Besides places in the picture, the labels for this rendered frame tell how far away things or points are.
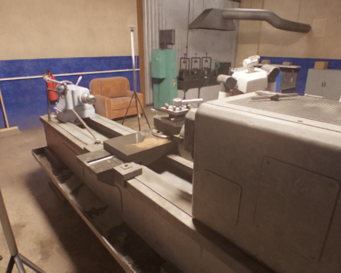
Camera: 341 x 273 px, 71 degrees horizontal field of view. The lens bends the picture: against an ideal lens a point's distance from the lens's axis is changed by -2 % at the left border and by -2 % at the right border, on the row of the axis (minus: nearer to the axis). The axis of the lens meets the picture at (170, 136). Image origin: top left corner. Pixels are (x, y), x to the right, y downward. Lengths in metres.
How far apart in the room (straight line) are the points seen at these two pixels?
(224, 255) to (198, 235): 0.13
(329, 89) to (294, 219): 7.15
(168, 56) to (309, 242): 5.37
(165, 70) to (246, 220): 5.26
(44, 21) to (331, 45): 7.10
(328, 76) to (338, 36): 1.12
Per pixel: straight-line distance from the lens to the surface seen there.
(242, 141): 0.79
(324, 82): 7.87
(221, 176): 0.88
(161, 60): 5.83
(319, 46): 8.37
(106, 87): 5.58
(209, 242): 1.03
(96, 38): 5.92
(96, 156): 1.62
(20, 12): 5.51
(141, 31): 6.47
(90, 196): 2.11
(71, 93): 2.45
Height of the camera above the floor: 1.52
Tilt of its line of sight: 20 degrees down
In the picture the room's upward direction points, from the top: straight up
